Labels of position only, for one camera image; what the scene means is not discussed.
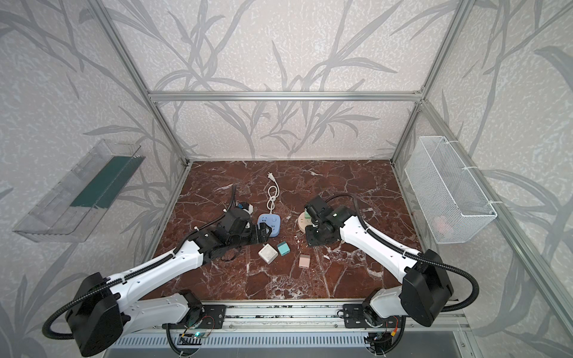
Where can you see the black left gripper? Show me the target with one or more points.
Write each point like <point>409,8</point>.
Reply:
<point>257,233</point>

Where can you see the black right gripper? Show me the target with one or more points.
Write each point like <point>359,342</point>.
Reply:
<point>315,235</point>

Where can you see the blue square power strip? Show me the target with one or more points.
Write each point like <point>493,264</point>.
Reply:
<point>273,221</point>

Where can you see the white cube adapter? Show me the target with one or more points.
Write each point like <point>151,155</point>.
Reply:
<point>268,254</point>

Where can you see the pink round power strip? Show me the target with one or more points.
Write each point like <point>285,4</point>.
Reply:
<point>303,222</point>

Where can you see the teal cube adapter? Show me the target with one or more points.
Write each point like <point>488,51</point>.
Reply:
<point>283,248</point>

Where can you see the pink cube adapter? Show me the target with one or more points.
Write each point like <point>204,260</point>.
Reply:
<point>304,261</point>

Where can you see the aluminium front rail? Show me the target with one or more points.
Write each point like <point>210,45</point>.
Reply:
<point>314,315</point>

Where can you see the white wire mesh basket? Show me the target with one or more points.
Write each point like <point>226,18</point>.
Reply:
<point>451,200</point>

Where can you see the clear plastic wall tray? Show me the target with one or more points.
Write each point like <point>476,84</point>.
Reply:
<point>70,212</point>

